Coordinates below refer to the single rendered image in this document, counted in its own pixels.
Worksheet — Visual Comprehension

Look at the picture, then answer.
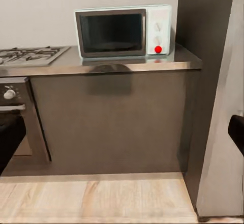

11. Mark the microwave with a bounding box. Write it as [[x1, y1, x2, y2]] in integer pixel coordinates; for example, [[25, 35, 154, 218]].
[[74, 4, 172, 59]]

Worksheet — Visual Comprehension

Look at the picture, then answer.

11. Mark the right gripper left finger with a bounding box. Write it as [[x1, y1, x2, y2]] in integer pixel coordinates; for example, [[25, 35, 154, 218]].
[[0, 116, 26, 175]]

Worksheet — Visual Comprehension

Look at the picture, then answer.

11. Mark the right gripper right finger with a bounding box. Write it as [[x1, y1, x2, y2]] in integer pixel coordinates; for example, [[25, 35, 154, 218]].
[[228, 115, 244, 156]]

